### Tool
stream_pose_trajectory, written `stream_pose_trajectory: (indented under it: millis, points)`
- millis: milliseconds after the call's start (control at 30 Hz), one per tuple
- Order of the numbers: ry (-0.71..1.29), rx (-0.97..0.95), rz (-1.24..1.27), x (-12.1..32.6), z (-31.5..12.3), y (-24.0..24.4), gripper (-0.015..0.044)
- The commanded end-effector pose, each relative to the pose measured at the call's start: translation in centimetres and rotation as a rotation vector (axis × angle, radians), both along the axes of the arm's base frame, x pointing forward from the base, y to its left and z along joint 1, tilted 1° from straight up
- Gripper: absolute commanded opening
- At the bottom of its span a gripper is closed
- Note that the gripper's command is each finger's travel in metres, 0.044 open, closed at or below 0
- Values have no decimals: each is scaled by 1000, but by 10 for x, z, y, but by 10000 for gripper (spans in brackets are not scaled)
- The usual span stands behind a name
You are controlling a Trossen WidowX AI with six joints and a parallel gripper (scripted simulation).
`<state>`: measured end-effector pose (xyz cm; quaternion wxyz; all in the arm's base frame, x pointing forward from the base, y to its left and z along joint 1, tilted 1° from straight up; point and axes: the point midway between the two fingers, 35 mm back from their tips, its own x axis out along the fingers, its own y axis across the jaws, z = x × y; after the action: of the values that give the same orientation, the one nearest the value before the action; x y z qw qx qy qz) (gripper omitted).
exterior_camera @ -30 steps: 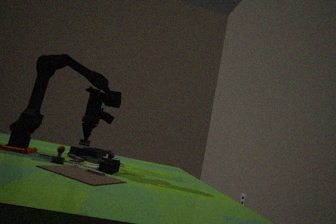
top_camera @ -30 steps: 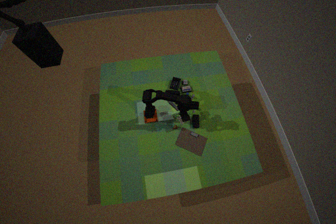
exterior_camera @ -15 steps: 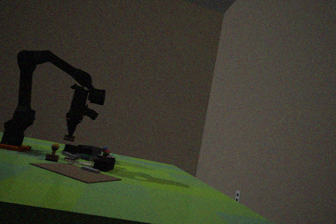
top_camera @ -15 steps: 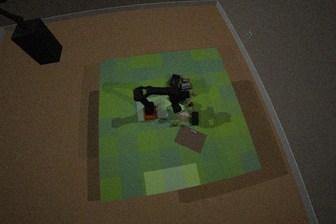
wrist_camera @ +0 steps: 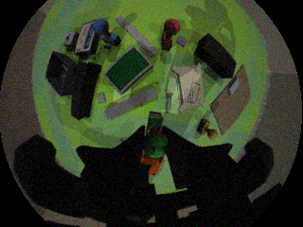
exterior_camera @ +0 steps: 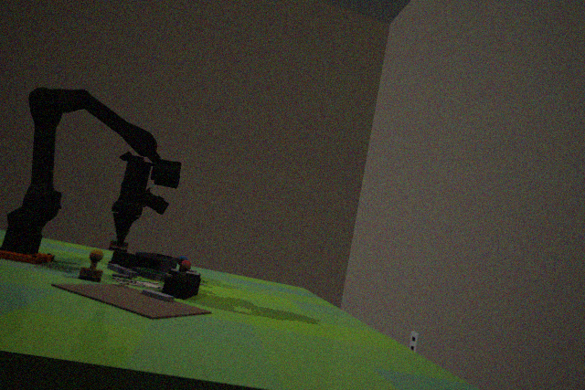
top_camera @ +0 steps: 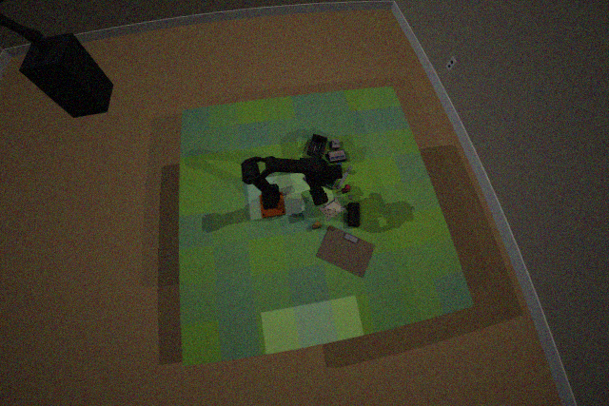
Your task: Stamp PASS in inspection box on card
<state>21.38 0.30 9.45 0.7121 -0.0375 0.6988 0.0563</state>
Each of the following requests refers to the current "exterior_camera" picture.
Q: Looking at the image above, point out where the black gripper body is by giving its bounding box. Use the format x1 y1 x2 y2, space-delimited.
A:
112 178 147 216

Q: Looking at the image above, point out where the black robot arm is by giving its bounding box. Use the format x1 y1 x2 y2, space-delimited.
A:
0 88 181 254

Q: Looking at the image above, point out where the brown rubber stamp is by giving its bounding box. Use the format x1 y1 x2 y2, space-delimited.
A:
78 249 103 282

